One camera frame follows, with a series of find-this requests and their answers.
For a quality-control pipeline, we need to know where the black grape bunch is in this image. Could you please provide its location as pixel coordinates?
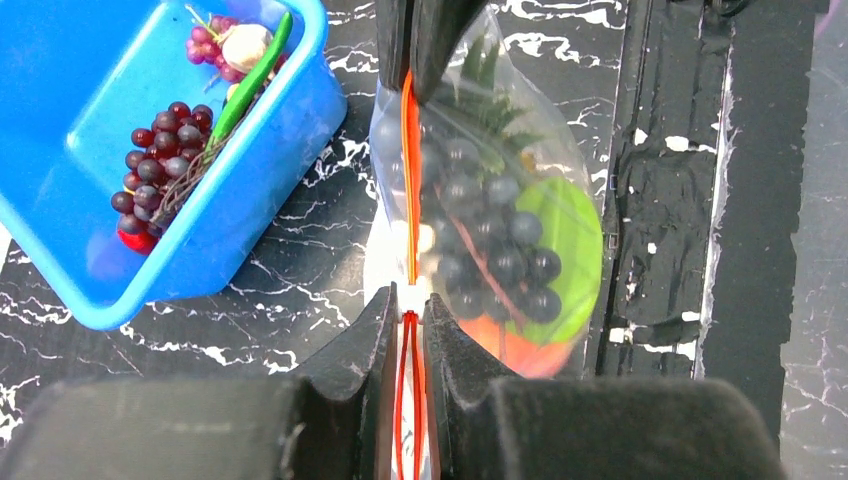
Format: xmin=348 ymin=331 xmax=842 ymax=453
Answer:
xmin=420 ymin=126 xmax=562 ymax=325

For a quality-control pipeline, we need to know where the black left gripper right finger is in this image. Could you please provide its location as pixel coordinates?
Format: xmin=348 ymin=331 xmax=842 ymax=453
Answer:
xmin=423 ymin=295 xmax=785 ymax=479

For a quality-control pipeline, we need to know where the toy garlic bulb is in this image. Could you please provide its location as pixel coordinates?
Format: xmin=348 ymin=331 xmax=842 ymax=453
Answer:
xmin=219 ymin=24 xmax=273 ymax=74

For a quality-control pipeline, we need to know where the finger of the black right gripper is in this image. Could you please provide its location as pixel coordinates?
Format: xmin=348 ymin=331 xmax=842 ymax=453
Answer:
xmin=375 ymin=0 xmax=412 ymax=90
xmin=410 ymin=0 xmax=488 ymax=103

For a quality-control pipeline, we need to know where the clear zip top bag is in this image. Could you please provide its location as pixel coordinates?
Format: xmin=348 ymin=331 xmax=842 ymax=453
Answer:
xmin=369 ymin=1 xmax=602 ymax=479

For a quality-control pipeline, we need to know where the green toy chili pepper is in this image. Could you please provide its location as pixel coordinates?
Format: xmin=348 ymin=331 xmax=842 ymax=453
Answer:
xmin=203 ymin=12 xmax=293 ymax=158

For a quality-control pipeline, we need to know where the blue plastic bin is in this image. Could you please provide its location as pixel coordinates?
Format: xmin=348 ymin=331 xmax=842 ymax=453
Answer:
xmin=1 ymin=1 xmax=347 ymax=330

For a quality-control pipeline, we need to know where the light red grape bunch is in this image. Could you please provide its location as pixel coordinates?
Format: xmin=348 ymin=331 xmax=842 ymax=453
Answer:
xmin=184 ymin=4 xmax=245 ymax=89

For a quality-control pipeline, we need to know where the toy peach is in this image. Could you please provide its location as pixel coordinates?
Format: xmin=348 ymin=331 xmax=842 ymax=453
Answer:
xmin=457 ymin=315 xmax=576 ymax=378

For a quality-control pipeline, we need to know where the green toy starfruit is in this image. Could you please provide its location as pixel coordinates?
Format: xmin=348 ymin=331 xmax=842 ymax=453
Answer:
xmin=507 ymin=177 xmax=603 ymax=345

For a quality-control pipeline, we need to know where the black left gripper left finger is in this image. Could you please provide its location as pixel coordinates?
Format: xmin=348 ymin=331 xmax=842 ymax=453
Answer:
xmin=1 ymin=285 xmax=399 ymax=479

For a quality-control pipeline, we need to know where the dark red grape bunch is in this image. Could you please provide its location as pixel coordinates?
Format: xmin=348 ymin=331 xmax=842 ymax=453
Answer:
xmin=111 ymin=101 xmax=214 ymax=238

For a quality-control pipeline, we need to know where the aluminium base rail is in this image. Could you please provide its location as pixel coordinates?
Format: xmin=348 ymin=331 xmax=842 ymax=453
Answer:
xmin=584 ymin=1 xmax=831 ymax=435

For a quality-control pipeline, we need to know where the toy pineapple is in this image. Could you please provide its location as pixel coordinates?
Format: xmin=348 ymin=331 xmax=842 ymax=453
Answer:
xmin=428 ymin=34 xmax=544 ymax=182

